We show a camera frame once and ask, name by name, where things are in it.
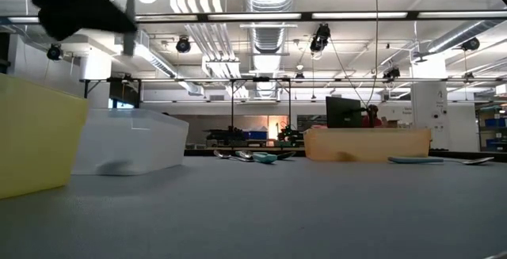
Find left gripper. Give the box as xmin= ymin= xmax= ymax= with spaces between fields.
xmin=0 ymin=0 xmax=138 ymax=42

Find orange plastic bin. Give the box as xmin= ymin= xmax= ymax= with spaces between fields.
xmin=303 ymin=127 xmax=432 ymax=162

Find light-blue-handled silver spoon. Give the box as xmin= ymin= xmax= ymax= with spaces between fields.
xmin=387 ymin=155 xmax=496 ymax=166

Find black overhead beam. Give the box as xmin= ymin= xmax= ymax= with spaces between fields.
xmin=0 ymin=10 xmax=507 ymax=25

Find white LED light bar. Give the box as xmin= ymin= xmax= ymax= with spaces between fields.
xmin=134 ymin=12 xmax=303 ymax=21
xmin=6 ymin=16 xmax=40 ymax=24
xmin=417 ymin=10 xmax=507 ymax=19
xmin=311 ymin=11 xmax=409 ymax=20

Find white ceiling pipes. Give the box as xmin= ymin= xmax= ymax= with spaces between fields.
xmin=173 ymin=0 xmax=242 ymax=80

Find clear plastic bin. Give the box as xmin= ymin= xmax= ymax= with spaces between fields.
xmin=72 ymin=108 xmax=190 ymax=177

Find yellow plastic bin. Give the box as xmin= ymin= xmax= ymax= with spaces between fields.
xmin=0 ymin=72 xmax=90 ymax=200

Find black background monitor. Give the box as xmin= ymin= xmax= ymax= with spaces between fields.
xmin=325 ymin=96 xmax=364 ymax=129

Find blue storage box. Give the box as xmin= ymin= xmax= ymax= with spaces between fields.
xmin=242 ymin=130 xmax=269 ymax=140

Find person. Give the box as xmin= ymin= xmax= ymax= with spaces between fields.
xmin=361 ymin=104 xmax=384 ymax=129

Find white pillar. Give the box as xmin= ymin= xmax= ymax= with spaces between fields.
xmin=410 ymin=56 xmax=449 ymax=151

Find dark blue table mat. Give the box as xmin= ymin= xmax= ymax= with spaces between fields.
xmin=0 ymin=155 xmax=507 ymax=259

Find background storage shelf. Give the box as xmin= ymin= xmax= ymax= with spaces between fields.
xmin=477 ymin=104 xmax=507 ymax=153

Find white rectangular ceiling duct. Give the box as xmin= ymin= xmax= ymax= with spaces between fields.
xmin=118 ymin=25 xmax=205 ymax=97

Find round silver ventilation duct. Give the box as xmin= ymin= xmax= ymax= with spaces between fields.
xmin=240 ymin=0 xmax=299 ymax=100

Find dark wall screen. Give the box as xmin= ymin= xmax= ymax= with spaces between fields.
xmin=109 ymin=80 xmax=140 ymax=109

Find black background station frame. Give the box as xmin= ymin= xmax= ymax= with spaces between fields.
xmin=78 ymin=75 xmax=507 ymax=149

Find thin slanted black cable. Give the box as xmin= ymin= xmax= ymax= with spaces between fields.
xmin=330 ymin=38 xmax=369 ymax=109

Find black aluminium table frame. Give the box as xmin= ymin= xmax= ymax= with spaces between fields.
xmin=184 ymin=147 xmax=507 ymax=158

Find slanted silver ventilation duct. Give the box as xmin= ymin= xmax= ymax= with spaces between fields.
xmin=411 ymin=18 xmax=507 ymax=60

